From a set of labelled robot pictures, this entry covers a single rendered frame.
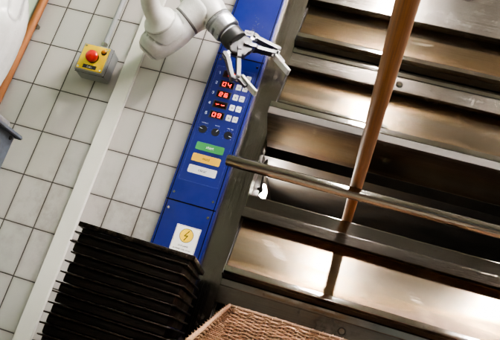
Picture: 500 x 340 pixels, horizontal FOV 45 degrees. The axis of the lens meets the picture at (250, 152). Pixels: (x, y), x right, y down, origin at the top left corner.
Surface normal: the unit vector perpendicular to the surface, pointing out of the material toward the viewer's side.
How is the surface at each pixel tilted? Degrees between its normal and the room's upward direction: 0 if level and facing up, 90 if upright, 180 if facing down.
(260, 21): 90
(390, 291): 70
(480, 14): 90
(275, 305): 90
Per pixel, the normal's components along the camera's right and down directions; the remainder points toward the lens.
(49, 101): -0.07, -0.33
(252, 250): 0.04, -0.62
